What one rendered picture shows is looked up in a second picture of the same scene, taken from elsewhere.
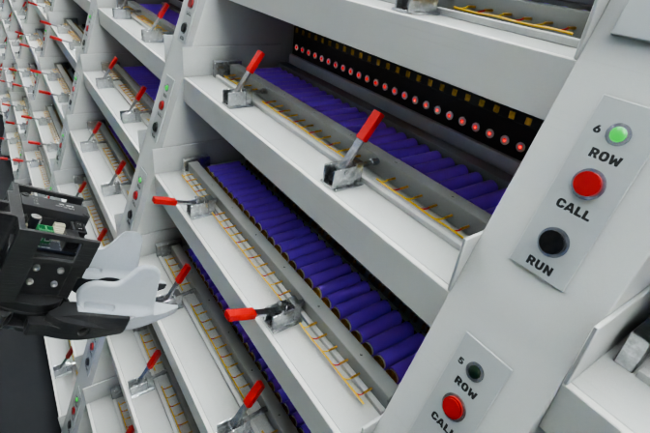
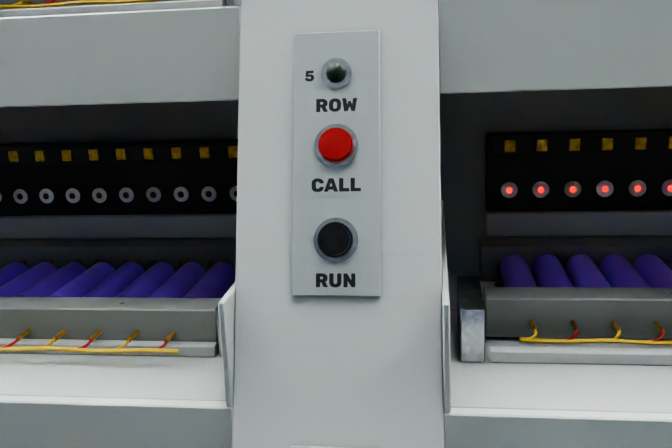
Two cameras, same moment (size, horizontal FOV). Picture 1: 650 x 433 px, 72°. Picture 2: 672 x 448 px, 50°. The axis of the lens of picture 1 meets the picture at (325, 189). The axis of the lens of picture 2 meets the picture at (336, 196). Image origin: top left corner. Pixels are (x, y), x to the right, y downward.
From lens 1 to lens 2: 0.27 m
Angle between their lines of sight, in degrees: 44
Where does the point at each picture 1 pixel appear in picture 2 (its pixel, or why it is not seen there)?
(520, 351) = (374, 1)
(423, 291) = (196, 46)
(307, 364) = (25, 381)
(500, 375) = (369, 48)
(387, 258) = (106, 45)
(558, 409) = (450, 39)
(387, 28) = not seen: outside the picture
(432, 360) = (269, 117)
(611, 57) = not seen: outside the picture
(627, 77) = not seen: outside the picture
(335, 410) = (135, 389)
